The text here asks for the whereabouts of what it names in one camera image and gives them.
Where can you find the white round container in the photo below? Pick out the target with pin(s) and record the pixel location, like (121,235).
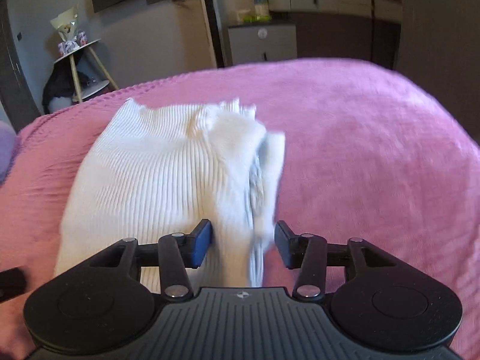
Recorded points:
(242,15)

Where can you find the black bag under table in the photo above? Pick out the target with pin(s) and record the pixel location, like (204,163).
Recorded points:
(60,84)

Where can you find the grey vanity desk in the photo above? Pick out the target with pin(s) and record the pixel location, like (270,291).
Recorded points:
(353,29)

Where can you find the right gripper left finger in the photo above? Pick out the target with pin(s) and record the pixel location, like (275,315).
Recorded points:
(177,252)

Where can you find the round wooden side table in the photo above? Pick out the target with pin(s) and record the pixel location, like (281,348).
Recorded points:
(89,74)

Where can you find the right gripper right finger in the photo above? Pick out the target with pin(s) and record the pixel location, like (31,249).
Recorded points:
(306,253)

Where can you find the pink ribbed bed blanket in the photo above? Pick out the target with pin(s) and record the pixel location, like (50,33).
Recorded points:
(368,154)

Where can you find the blue white box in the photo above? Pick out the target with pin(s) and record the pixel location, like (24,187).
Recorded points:
(261,8)

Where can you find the grey drawer cabinet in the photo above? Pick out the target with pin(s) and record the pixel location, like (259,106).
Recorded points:
(257,43)

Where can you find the white ribbed knit sweater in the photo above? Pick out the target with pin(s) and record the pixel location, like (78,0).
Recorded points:
(154,172)

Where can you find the wrapped flower bouquet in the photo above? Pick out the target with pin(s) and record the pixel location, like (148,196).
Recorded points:
(66,25)

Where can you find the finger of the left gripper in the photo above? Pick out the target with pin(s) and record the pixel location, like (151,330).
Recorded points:
(13,283)

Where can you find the green tray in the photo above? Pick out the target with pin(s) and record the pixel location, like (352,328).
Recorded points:
(255,19)

